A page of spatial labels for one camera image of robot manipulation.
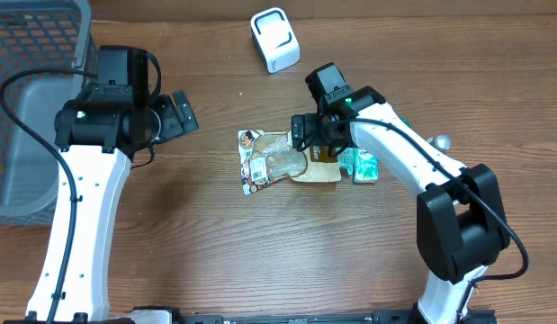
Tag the yellow oil bottle silver cap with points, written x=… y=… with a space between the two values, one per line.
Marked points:
x=440 y=142

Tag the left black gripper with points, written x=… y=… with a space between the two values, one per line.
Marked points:
x=173 y=126

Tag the brown Pantree snack pouch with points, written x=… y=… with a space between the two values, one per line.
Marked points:
x=267 y=157

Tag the white barcode scanner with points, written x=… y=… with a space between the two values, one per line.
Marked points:
x=275 y=39

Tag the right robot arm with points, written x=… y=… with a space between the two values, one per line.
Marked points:
x=461 y=222

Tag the green lid jar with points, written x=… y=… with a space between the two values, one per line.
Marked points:
x=405 y=121

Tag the Kleenex tissue pocket pack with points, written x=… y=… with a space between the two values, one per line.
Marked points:
x=366 y=168

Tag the mint green wipes pack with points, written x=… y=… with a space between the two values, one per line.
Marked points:
x=346 y=161

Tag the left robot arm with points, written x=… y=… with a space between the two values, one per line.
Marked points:
x=97 y=135

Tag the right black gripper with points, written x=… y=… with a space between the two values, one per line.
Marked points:
x=311 y=123

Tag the grey plastic mesh basket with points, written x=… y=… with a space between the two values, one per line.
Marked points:
x=44 y=45

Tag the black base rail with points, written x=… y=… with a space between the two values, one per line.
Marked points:
x=296 y=319

